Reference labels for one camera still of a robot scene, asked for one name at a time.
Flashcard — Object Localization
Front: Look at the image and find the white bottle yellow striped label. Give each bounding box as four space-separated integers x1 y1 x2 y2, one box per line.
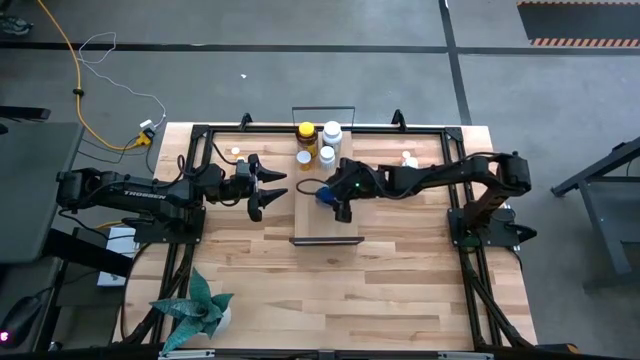
318 144 337 169

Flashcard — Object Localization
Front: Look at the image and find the green succulent in white pot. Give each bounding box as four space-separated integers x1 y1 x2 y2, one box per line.
148 267 235 355

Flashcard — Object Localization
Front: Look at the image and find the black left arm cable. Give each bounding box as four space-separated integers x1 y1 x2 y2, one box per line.
176 141 237 177

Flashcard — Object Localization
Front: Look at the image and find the white power supply box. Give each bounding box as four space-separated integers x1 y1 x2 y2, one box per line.
97 225 140 289

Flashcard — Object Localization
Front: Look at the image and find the large white bottle maroon label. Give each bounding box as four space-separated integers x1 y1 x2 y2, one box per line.
321 120 345 151

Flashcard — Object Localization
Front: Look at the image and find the orange and black clamp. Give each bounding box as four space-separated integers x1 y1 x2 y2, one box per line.
537 342 581 354

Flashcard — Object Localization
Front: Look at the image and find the black aluminium table frame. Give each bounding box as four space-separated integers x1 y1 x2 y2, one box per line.
119 122 539 351

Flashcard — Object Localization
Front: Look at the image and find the grey desk top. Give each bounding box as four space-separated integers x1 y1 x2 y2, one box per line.
0 121 85 265

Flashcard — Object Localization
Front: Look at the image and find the thin white floor cable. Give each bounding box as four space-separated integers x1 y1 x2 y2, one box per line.
77 32 167 129

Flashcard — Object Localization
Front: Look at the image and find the black mat hazard stripe edge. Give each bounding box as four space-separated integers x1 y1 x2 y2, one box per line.
516 0 640 49

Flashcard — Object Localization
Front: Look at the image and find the person's shoe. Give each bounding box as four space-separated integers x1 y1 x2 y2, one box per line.
0 14 34 37

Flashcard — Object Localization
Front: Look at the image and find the clear acrylic tray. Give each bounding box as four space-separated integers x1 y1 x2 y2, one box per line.
288 105 365 246

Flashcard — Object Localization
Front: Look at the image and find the black flat bar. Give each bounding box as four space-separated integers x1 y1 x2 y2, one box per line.
0 105 52 121

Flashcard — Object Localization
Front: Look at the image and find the silver edge bracket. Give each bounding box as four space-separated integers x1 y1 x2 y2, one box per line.
437 352 495 360
158 348 216 360

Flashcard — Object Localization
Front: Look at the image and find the black metal stand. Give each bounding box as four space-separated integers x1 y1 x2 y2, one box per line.
549 135 640 294

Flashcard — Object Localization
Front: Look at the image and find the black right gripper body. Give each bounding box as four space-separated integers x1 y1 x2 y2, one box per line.
327 159 379 224

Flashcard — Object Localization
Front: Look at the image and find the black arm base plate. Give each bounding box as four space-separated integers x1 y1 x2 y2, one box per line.
447 207 521 248
133 204 206 245

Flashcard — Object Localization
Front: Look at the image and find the black computer mouse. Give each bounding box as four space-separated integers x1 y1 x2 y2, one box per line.
0 295 42 346

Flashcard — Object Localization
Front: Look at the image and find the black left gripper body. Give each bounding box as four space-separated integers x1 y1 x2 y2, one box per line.
227 153 265 224

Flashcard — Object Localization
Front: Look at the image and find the clear bottle blue cap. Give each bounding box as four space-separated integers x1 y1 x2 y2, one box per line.
313 183 338 207

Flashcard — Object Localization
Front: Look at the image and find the black desk leg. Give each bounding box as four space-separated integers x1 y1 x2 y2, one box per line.
44 227 134 279

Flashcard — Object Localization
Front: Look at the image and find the amber fish oil bottle yellow cap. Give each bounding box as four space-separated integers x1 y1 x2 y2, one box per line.
295 121 320 160

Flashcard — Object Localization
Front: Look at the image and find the yellow floor cable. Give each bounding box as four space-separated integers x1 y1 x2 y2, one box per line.
34 0 154 151

